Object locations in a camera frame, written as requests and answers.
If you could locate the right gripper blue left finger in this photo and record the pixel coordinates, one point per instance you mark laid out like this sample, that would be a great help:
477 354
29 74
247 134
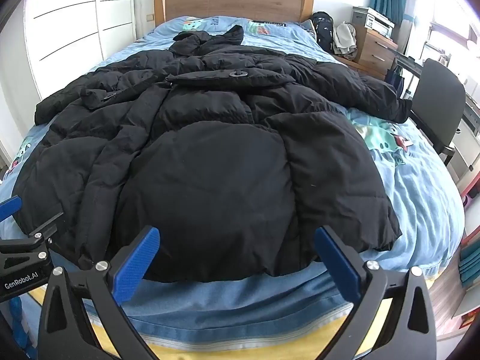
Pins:
65 331

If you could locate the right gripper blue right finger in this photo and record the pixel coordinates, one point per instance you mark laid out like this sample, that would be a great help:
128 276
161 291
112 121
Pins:
408 331

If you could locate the black puffer jacket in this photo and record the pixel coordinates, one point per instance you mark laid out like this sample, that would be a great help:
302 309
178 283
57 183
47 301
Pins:
237 154

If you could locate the blue dinosaur print duvet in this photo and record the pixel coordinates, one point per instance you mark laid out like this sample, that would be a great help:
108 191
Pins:
422 193

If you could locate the white desk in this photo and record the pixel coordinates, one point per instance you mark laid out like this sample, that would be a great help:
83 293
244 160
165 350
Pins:
465 141

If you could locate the dark grey chair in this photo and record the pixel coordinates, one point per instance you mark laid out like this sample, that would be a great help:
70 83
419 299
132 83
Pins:
437 106

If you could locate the white sliding wardrobe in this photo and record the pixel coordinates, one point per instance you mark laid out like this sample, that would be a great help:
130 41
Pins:
64 39

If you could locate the dark hanging bag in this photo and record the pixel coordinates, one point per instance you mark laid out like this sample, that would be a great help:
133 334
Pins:
394 78

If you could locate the wooden drawer dresser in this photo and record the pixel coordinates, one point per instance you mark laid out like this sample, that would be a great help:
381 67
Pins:
375 53

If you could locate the beige bag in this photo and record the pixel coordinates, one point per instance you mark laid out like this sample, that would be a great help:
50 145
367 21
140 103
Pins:
344 41

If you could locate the white printer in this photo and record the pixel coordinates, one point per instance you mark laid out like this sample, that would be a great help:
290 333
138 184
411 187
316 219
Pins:
367 17

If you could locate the black backpack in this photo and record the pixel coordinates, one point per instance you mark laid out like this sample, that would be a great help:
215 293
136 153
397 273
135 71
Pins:
323 24

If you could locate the wooden headboard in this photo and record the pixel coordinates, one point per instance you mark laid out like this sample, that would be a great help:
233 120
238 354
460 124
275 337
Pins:
262 10

